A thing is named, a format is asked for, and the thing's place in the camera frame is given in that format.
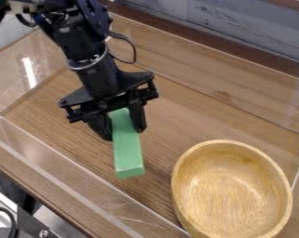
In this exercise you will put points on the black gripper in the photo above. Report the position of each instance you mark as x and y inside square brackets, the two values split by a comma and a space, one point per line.
[107, 89]

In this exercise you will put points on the green rectangular block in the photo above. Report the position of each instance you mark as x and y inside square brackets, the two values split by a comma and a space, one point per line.
[126, 146]

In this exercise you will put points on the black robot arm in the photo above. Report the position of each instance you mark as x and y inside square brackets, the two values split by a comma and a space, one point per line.
[77, 25]

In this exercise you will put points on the brown wooden bowl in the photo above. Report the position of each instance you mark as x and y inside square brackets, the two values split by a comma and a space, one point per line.
[230, 192]

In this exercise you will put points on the clear acrylic front wall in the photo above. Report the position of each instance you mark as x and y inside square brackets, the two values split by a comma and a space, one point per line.
[78, 195]

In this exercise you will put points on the black metal frame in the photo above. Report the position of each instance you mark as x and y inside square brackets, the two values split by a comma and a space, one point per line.
[25, 218]

